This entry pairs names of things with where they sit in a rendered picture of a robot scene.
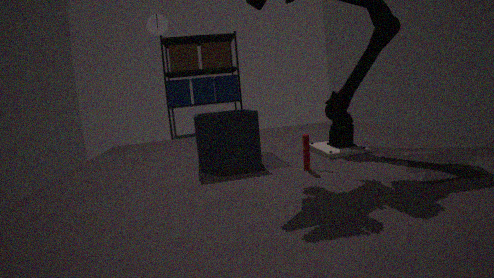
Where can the red peg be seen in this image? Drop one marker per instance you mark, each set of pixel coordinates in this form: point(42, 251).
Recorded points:
point(306, 152)

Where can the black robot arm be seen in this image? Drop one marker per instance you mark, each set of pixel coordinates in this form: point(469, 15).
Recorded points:
point(386, 27)

